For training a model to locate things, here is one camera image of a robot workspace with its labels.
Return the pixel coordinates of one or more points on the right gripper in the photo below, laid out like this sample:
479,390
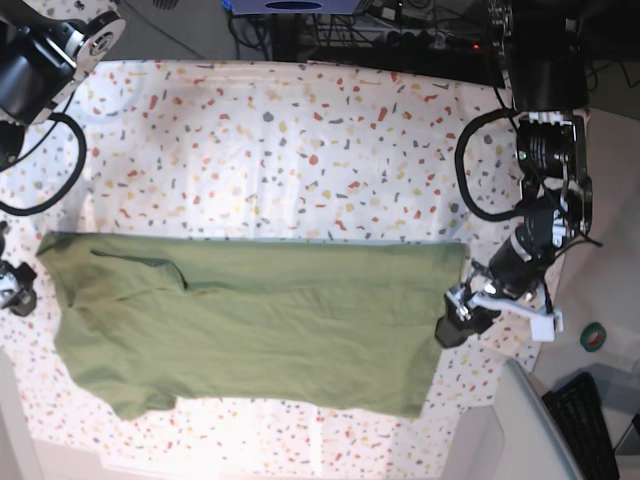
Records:
17,292

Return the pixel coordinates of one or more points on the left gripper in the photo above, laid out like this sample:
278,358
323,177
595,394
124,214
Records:
515,272

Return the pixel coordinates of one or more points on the green t-shirt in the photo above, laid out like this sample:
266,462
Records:
147,321

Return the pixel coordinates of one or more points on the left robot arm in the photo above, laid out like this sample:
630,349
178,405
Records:
537,43

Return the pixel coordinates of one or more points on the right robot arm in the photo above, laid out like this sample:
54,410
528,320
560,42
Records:
43,62

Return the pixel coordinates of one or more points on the green tape roll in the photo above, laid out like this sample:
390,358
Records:
593,337

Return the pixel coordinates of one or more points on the black keyboard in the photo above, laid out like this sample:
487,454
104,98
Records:
576,409

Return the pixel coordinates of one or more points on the terrazzo patterned tablecloth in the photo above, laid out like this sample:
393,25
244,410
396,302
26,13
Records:
274,151

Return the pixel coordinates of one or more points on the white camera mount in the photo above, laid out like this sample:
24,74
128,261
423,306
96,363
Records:
474,314

